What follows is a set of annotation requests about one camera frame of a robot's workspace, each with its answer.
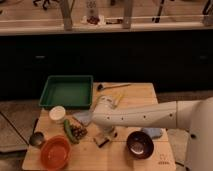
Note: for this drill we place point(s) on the white small bowl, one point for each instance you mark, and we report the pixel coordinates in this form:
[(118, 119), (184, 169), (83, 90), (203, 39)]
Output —
[(57, 114)]

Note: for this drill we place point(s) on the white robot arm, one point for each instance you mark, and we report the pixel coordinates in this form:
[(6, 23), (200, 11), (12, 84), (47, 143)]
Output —
[(194, 116)]

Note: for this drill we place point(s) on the metal measuring cup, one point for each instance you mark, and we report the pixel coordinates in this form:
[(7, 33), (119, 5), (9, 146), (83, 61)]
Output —
[(37, 139)]

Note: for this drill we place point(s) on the orange plastic bowl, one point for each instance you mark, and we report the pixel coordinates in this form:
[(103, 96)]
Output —
[(55, 153)]

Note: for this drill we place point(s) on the dark purple bowl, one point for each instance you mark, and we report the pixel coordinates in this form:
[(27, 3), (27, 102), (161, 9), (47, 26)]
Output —
[(140, 145)]

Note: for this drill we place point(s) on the brown grapes bunch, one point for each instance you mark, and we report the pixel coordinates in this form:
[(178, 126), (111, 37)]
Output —
[(78, 131)]

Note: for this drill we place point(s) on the green cucumber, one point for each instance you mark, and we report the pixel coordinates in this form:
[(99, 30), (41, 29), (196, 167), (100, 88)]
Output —
[(68, 132)]

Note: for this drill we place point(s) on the blue sponge right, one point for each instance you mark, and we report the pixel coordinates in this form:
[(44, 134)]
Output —
[(154, 133)]

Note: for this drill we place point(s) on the yellow green utensil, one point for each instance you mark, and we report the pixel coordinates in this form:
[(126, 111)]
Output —
[(117, 100)]

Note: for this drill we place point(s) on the blue cloth left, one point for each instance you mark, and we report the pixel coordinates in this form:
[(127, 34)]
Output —
[(83, 117)]

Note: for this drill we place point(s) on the green plastic tray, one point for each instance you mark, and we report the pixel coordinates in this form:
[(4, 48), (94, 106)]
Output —
[(69, 91)]

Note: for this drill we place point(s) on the wooden black eraser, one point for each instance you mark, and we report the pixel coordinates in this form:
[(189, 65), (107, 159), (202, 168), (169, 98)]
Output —
[(101, 139)]

